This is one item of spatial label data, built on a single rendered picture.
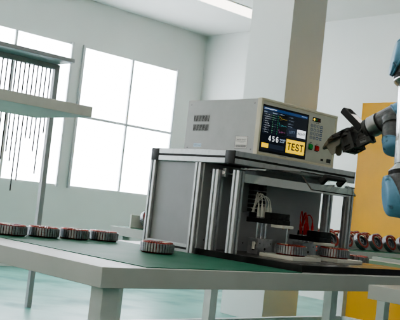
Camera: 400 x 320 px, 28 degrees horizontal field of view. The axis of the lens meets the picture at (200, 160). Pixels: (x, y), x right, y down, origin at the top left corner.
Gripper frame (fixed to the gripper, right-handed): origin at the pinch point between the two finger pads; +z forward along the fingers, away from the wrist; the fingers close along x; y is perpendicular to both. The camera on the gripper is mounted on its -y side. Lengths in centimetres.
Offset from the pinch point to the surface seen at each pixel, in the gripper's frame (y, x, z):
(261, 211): 21.3, -23.5, 17.2
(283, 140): -2.9, -15.5, 6.5
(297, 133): -5.9, -8.2, 5.0
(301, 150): -0.5, -5.1, 7.5
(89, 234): 15, -63, 66
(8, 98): -14, -112, 32
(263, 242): 31.5, -21.6, 21.5
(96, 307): 60, -115, -1
